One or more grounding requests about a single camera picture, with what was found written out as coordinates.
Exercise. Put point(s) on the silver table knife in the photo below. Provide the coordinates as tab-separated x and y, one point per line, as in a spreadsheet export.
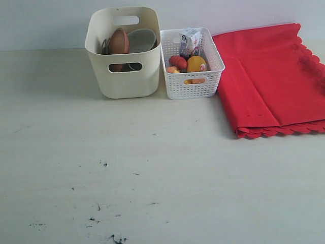
107	46

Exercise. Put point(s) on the red tablecloth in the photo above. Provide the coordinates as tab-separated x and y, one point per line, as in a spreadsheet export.
272	83

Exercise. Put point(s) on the dark wooden spoon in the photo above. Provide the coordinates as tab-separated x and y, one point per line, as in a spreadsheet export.
104	47

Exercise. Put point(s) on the fried chicken nugget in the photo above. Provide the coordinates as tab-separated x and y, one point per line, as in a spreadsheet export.
173	70

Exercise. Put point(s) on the yellow lemon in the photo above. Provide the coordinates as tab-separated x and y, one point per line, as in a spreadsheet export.
196	64

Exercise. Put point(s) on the white ceramic bowl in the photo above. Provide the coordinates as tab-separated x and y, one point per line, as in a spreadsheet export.
141	40

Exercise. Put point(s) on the white woven plastic basket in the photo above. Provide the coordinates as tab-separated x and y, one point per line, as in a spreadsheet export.
204	83

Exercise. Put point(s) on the large cream plastic bin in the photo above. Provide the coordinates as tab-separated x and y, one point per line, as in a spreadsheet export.
116	80

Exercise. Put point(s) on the stainless steel cup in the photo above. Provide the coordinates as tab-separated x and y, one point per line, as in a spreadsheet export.
135	66

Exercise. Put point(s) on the red sausage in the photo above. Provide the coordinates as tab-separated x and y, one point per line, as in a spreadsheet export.
178	61

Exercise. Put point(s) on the brown wooden plate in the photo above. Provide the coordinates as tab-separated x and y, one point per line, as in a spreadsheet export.
119	43

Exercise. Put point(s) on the small milk carton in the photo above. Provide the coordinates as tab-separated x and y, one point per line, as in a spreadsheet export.
190	39

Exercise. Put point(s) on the yellow cheese wedge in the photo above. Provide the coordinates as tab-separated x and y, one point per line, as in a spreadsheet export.
186	82

